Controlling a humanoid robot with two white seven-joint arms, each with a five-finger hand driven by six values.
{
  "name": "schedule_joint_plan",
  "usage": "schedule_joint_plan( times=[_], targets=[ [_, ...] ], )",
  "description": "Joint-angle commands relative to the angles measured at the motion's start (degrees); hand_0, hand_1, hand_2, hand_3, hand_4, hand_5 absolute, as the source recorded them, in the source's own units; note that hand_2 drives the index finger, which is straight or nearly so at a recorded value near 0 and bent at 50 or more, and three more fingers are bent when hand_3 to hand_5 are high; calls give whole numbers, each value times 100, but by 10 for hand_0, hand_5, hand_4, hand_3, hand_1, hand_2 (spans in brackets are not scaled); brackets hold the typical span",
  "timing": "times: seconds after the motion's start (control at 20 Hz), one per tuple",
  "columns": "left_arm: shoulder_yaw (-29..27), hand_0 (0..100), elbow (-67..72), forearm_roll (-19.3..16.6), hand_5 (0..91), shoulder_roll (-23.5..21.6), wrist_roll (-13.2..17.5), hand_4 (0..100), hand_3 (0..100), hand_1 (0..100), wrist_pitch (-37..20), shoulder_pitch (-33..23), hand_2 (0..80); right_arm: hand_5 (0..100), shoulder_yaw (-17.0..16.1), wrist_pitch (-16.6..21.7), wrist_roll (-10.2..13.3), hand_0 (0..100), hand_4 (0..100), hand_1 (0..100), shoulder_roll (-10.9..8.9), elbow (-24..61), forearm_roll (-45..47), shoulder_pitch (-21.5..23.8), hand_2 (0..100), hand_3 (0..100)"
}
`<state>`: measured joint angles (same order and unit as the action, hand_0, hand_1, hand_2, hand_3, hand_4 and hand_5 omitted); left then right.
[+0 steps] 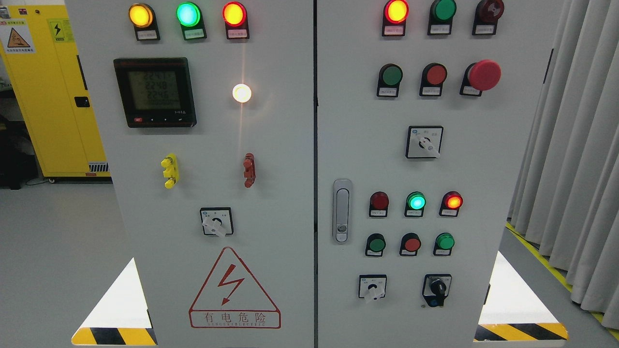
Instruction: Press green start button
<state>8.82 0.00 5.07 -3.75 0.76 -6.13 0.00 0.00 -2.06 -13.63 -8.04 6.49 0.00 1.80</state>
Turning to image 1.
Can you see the green indicator lamp top left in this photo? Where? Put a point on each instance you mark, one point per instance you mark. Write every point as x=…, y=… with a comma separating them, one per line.
x=191, y=21

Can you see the red lit lamp top right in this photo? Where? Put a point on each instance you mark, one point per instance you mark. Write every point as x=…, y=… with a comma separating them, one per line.
x=395, y=14

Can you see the yellow test terminal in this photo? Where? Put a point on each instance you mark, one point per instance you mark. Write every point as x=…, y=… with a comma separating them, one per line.
x=170, y=170

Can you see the dark red unlit lamp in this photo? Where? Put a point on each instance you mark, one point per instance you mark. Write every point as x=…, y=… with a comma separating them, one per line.
x=378, y=205

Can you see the red push button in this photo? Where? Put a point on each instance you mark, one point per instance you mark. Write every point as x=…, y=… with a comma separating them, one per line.
x=410, y=244
x=432, y=79

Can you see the lower red push button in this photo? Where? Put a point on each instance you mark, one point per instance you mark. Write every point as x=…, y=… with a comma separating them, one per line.
x=410, y=244

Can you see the black key selector switch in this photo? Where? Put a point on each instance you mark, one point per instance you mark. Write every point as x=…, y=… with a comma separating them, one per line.
x=436, y=289

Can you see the door rotary switch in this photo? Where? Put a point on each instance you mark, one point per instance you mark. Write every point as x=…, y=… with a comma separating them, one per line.
x=424, y=142
x=217, y=221

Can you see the red test terminal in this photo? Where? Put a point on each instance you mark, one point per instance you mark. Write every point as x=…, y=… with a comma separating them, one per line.
x=249, y=164

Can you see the left door rotary switch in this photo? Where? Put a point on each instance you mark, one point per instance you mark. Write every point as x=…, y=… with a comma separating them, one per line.
x=217, y=221

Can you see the red electric danger sticker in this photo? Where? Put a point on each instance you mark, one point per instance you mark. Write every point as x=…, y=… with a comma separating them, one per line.
x=232, y=298

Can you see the grey cabinet door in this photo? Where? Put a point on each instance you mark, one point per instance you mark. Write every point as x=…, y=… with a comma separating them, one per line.
x=362, y=138
x=273, y=221

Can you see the left grey cabinet door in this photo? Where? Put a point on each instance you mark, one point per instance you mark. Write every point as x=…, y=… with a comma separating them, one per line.
x=273, y=221

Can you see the green lit lamp middle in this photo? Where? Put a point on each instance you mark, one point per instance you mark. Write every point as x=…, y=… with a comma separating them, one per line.
x=415, y=205

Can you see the grey curtain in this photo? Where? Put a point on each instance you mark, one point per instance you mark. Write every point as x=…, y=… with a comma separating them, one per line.
x=567, y=194

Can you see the lower left green push button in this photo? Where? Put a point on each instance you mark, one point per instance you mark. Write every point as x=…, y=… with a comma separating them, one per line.
x=375, y=245

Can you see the red lit lamp middle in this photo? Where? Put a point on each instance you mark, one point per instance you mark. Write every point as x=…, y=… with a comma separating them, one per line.
x=451, y=203

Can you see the yellow black hazard tape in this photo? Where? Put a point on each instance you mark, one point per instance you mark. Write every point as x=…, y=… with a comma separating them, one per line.
x=114, y=336
x=521, y=332

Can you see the right yellow black hazard tape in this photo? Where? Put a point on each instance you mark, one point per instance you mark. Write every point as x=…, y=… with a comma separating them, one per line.
x=521, y=332

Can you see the yellow safety storage cabinet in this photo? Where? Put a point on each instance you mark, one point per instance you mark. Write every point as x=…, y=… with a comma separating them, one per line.
x=42, y=60

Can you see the right grey cabinet door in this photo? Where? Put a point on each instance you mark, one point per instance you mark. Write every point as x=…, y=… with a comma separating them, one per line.
x=362, y=138

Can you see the red emergency stop mushroom button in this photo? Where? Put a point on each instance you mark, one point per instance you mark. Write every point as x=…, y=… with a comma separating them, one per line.
x=479, y=77

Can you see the left yellow black hazard tape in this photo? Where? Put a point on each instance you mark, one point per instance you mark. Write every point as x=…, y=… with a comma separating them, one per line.
x=114, y=336

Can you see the red lit lamp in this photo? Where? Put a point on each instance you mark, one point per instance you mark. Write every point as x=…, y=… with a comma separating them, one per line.
x=451, y=203
x=395, y=14

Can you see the silver door lock handle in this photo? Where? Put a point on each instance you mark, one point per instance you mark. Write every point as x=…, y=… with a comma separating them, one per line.
x=341, y=192

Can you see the right door upper rotary switch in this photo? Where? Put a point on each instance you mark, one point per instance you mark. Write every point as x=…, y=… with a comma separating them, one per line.
x=424, y=142

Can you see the upper red push button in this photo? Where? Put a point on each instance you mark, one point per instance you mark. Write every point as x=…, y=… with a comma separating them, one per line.
x=432, y=79

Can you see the red indicator lamp top left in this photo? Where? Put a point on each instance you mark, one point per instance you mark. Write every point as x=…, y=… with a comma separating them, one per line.
x=236, y=21

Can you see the lower white rotary switch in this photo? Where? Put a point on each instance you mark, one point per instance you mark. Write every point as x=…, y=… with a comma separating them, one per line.
x=371, y=287

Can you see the green unlit lamp top right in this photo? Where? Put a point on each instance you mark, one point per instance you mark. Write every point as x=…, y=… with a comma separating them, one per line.
x=441, y=16

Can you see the black digital power meter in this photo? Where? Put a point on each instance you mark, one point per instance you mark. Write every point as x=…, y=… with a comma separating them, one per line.
x=156, y=92

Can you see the dark red buzzer lamp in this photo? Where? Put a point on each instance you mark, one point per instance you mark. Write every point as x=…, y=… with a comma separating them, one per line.
x=486, y=16

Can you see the yellow black floor marking tape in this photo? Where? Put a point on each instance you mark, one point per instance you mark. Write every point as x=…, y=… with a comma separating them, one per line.
x=557, y=273

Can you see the white lit indicator lamp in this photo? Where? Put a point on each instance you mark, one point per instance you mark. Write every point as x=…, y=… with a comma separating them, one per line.
x=242, y=93

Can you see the yellow indicator lamp top left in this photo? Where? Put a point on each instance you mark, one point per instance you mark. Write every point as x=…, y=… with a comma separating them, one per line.
x=144, y=22

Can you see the lower right green push button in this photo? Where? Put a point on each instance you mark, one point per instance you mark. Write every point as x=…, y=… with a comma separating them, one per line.
x=444, y=244

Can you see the upper green push button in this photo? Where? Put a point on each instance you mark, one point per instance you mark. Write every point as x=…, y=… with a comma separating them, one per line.
x=389, y=78

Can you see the green push button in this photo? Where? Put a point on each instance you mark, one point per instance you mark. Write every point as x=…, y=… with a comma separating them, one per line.
x=375, y=245
x=444, y=244
x=389, y=78

